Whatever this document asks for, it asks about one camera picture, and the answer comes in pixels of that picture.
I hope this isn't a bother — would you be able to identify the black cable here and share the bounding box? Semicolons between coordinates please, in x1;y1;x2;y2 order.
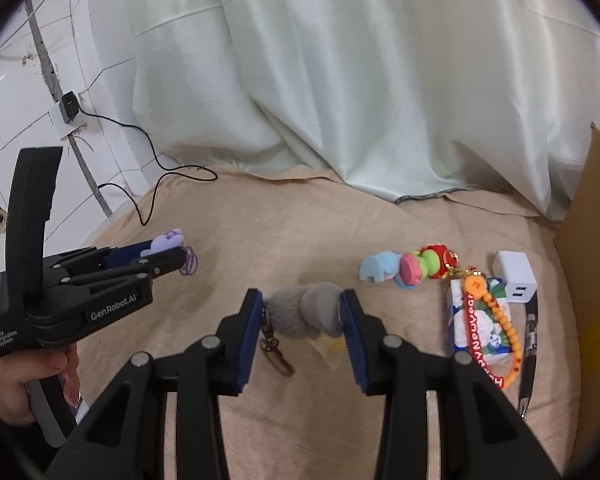
78;104;220;228

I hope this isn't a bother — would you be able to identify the cardboard box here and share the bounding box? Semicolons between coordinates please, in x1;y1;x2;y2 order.
555;125;600;468

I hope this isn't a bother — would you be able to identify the purple rubber charm keychain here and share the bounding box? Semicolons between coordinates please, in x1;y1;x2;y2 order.
145;229;199;276

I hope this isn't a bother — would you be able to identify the pale green curtain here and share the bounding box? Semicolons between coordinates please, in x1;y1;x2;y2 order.
84;0;600;224

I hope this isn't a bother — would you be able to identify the blue elephant rubber toy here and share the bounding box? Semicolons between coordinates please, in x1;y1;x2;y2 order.
358;252;402;283

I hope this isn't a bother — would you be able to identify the beige table cloth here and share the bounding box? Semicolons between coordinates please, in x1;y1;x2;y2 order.
79;169;580;479

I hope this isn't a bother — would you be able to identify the tissue pack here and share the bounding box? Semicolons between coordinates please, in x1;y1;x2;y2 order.
446;280;513;365

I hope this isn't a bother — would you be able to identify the clear bag yellow charm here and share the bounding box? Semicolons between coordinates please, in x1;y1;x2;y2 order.
310;334;347;370

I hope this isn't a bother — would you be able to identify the white wall socket plate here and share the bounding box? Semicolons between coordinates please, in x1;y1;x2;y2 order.
47;100;89;141

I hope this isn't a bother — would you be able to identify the black wall plug adapter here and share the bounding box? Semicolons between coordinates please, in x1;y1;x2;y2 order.
59;91;81;124

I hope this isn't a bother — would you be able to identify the orange beaded red letter strap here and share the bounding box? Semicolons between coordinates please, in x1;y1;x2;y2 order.
445;264;524;391

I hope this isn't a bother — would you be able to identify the white usb charger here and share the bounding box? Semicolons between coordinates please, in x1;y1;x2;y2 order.
493;250;538;304

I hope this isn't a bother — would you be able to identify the person's left hand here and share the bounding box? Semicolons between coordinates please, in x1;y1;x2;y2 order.
0;344;81;426

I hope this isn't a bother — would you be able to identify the black pen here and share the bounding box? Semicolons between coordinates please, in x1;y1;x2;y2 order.
518;292;538;418

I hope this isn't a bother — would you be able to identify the grey pompom keychain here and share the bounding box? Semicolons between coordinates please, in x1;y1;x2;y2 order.
260;282;344;377

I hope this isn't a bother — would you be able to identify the pink green red doll keychain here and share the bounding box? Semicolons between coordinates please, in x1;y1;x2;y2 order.
393;244;458;289

